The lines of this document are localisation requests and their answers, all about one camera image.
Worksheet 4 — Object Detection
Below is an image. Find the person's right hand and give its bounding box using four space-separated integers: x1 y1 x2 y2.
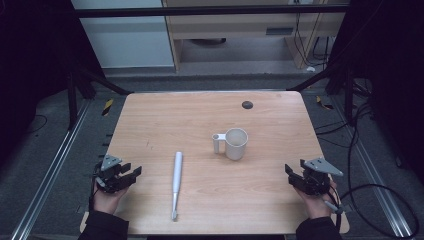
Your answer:
293 179 338 220

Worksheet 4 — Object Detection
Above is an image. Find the person's left hand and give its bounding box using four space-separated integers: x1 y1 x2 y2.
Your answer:
92 181 130 215

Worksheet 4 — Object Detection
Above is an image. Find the yellow black striped tape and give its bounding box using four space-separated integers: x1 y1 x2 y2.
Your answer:
315 95 334 111
101 97 115 117

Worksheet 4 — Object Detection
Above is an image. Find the white cabinet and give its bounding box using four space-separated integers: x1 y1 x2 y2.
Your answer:
70 0 176 70

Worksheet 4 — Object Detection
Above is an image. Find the white cup with handle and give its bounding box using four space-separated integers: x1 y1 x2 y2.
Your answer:
212 127 249 162

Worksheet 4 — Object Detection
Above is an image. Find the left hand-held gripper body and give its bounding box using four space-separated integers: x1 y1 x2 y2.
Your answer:
93 154 132 194

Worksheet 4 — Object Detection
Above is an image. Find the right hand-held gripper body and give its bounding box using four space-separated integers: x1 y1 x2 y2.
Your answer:
288 157 344 196

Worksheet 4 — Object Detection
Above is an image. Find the black horizontal bar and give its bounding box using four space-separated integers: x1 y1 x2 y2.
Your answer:
73 4 350 19

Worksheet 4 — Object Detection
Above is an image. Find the thin black floor cable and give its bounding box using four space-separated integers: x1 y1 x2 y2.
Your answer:
25 114 48 135

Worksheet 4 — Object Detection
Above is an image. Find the black metal stand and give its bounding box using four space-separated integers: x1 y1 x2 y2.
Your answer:
287 63 356 123
66 66 133 131

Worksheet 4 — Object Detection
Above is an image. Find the white toothbrush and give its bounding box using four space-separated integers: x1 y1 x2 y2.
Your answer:
171 151 184 222

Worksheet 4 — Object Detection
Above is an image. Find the aluminium rail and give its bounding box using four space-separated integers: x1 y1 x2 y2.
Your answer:
331 96 414 238
10 99 92 240

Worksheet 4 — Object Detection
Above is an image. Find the wooden desk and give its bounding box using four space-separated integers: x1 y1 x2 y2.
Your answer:
161 0 350 72

